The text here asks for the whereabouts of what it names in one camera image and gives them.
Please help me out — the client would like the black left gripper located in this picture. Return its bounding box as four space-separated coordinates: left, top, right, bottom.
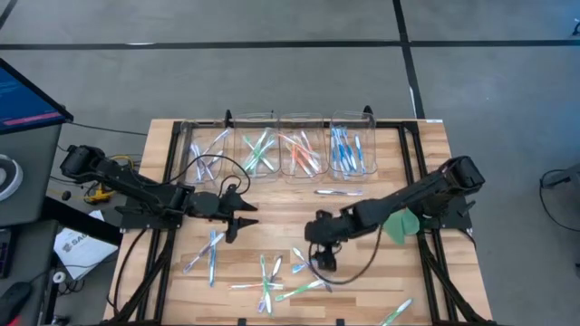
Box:
211 182 260 245

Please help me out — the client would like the orange and white toothbrush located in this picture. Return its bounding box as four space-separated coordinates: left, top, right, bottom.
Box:
300 130 321 174
278 132 321 158
284 144 315 177
227 282 285 291
296 134 314 171
289 138 299 176

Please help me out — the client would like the clear plastic bin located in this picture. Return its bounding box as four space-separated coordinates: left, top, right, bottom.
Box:
231 111 281 183
328 110 380 178
278 111 330 178
179 118 227 189

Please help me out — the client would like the green flat sheet piece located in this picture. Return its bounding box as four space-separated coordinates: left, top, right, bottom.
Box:
382 207 421 247

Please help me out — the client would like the yellow tool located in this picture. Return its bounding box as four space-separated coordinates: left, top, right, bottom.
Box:
84 186 115 205

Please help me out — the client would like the white printed booklet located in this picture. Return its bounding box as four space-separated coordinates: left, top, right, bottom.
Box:
53 209 120 282

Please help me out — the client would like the grey cabinet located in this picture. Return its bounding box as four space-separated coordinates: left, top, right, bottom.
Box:
0 122 63 228

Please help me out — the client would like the black desk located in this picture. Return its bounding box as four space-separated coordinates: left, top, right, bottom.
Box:
0 195 124 326

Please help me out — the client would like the black keyboard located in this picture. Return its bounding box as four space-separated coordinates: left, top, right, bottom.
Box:
0 228 14 280

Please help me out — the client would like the grey stand leg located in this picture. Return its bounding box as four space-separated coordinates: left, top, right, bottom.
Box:
541 162 580 190

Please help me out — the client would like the black computer mouse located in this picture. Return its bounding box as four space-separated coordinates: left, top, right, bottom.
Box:
0 281 34 325

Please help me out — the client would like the monitor with blue screen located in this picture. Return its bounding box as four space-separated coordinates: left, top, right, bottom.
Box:
0 57 74 136

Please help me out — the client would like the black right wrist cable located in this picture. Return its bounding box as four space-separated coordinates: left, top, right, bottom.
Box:
307 224 384 286

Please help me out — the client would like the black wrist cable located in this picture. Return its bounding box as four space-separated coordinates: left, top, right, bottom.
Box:
169 153 252 198
307 224 384 286

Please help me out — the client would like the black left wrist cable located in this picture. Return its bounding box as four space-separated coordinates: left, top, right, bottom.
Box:
169 153 252 198

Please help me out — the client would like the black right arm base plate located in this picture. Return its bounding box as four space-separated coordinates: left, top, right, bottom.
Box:
425 192 478 231

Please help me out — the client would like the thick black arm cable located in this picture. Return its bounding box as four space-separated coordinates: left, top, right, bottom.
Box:
111 227 150 314

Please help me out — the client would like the black monitor cable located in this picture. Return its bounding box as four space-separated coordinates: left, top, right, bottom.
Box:
67 120 150 137

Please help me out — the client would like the black floor cable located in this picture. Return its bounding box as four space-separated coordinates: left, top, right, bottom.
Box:
537 167 580 235

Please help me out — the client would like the white ring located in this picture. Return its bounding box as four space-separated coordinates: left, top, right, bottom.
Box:
0 153 24 203

